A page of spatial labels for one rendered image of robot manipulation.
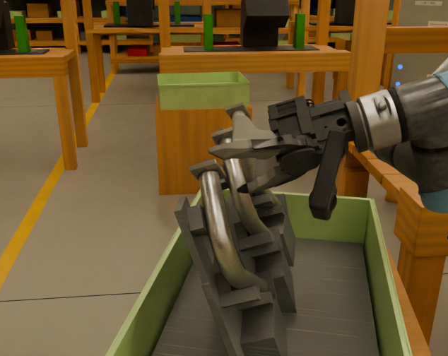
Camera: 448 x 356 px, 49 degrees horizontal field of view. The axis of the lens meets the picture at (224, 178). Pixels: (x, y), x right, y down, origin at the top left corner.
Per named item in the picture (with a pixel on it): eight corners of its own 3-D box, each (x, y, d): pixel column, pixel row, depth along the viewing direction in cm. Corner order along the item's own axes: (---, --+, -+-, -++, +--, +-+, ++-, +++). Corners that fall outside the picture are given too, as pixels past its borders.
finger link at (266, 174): (246, 167, 81) (285, 140, 75) (253, 200, 78) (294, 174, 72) (232, 164, 79) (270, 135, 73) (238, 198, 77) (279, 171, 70)
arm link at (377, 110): (400, 152, 68) (403, 125, 61) (367, 161, 69) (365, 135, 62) (384, 107, 72) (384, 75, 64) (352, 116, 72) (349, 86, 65)
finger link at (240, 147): (203, 121, 66) (265, 123, 69) (209, 159, 64) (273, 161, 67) (210, 107, 63) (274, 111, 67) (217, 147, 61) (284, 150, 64)
